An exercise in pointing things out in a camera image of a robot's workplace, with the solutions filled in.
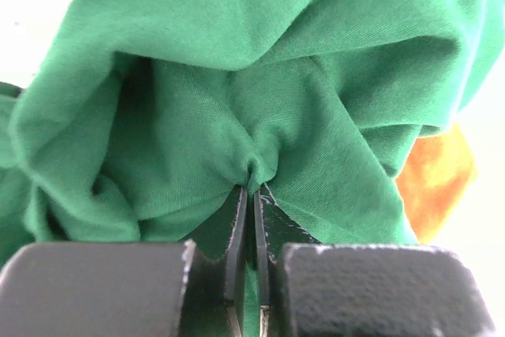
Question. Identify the red t shirt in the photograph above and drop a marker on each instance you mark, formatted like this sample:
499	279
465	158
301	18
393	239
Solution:
436	175

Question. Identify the green t shirt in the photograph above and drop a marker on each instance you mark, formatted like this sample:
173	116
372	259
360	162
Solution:
146	114

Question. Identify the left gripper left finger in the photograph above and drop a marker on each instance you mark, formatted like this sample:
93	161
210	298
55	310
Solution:
194	287

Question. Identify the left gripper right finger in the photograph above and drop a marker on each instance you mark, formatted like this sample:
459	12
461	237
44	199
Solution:
307	288

